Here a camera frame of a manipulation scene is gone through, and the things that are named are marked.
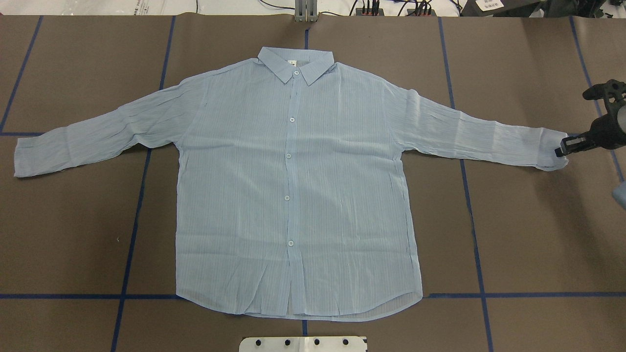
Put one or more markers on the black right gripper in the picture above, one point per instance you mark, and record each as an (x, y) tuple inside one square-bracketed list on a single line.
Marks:
[(604, 133)]

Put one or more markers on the light blue button-up shirt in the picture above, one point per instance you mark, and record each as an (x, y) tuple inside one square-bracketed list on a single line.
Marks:
[(292, 200)]

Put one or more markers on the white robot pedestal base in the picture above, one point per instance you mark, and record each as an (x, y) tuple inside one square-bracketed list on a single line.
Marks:
[(304, 344)]

